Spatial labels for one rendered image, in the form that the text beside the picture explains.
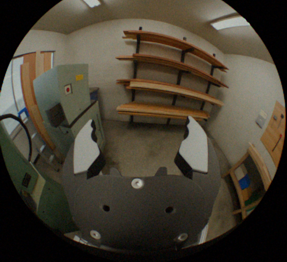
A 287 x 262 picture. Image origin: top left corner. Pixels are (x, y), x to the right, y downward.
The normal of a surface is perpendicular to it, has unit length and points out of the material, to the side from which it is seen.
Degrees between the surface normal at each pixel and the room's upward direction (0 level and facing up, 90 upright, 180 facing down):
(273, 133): 90
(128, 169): 0
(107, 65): 90
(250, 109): 90
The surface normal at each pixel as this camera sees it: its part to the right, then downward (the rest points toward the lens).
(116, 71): 0.03, 0.54
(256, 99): -0.99, -0.07
